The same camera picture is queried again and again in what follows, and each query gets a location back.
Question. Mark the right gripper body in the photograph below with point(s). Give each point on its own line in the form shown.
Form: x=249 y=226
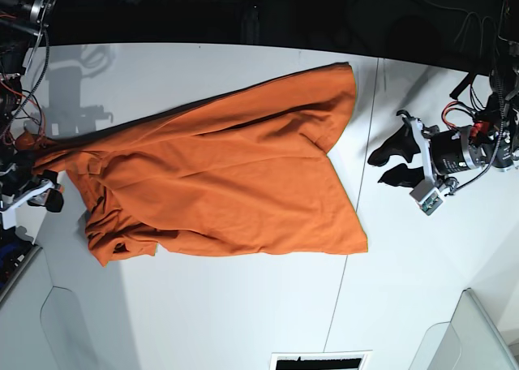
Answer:
x=19 y=185

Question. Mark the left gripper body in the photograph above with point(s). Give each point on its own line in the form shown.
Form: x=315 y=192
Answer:
x=446 y=153

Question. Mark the orange t-shirt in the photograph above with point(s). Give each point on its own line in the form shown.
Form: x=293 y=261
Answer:
x=242 y=173

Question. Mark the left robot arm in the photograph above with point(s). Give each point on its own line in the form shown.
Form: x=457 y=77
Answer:
x=497 y=119

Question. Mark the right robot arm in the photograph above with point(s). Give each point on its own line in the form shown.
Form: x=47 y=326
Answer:
x=24 y=26

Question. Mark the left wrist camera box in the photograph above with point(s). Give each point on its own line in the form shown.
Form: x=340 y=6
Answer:
x=427 y=197

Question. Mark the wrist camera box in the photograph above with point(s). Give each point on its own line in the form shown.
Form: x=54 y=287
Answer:
x=8 y=217
x=427 y=197

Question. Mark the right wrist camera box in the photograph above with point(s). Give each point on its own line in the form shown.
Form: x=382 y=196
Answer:
x=8 y=217

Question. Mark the blue black cable clutter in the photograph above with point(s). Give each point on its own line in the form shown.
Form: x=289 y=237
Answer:
x=13 y=252

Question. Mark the right grey table bracket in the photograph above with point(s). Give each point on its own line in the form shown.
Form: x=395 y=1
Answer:
x=468 y=341

